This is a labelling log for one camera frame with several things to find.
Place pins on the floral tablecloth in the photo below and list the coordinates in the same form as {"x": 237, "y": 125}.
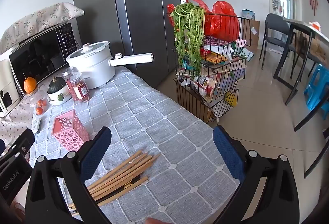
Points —
{"x": 15, "y": 123}

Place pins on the small orange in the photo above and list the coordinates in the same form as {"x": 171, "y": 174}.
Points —
{"x": 42, "y": 103}
{"x": 39, "y": 110}

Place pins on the floral dust cover cloth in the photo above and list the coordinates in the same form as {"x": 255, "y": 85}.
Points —
{"x": 38, "y": 18}

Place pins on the blue plastic stool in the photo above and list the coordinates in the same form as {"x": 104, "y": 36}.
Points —
{"x": 316, "y": 90}

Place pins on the silver microwave oven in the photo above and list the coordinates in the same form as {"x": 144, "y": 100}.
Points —
{"x": 38, "y": 56}

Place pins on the clear jar with red contents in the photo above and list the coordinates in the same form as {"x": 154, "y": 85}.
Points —
{"x": 81, "y": 90}
{"x": 68, "y": 80}

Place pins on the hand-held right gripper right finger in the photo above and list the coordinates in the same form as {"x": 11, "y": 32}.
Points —
{"x": 228, "y": 153}

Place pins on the white and green bowl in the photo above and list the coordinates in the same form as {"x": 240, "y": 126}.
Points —
{"x": 60, "y": 99}

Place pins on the pile of food packets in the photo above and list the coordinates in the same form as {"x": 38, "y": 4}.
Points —
{"x": 216, "y": 80}

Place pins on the white remote control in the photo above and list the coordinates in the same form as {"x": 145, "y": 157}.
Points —
{"x": 36, "y": 123}

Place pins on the pile of wooden chopsticks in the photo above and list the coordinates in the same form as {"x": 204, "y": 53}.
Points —
{"x": 120, "y": 175}

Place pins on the blue and white box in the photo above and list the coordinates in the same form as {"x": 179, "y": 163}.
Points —
{"x": 248, "y": 14}

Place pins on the dark grey chair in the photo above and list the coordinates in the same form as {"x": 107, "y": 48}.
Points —
{"x": 276, "y": 26}

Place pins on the white electric cooking pot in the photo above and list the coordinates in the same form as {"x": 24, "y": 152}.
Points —
{"x": 95, "y": 69}

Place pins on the red plastic bag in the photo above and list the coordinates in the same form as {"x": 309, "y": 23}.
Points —
{"x": 196, "y": 0}
{"x": 222, "y": 21}

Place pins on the pink perforated utensil holder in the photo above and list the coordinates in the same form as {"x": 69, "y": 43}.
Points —
{"x": 67, "y": 123}

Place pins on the brown cardboard box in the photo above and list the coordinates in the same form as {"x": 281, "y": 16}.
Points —
{"x": 253, "y": 33}

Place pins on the dark grey refrigerator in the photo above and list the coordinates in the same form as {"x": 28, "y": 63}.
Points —
{"x": 144, "y": 21}

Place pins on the black-legged dining table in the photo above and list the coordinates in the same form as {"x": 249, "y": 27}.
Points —
{"x": 308, "y": 31}

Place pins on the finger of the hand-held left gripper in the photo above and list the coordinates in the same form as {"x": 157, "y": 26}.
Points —
{"x": 23, "y": 140}

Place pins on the dark green squash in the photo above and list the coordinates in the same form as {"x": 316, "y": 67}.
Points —
{"x": 56, "y": 86}

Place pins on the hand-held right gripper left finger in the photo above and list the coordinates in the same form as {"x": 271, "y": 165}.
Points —
{"x": 95, "y": 152}

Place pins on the bunch of green herbs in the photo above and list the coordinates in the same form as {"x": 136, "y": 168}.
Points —
{"x": 189, "y": 31}

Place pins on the large orange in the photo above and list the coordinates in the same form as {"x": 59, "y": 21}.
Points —
{"x": 30, "y": 85}

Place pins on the white kitchen appliance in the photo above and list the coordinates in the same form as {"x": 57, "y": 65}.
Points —
{"x": 7, "y": 85}

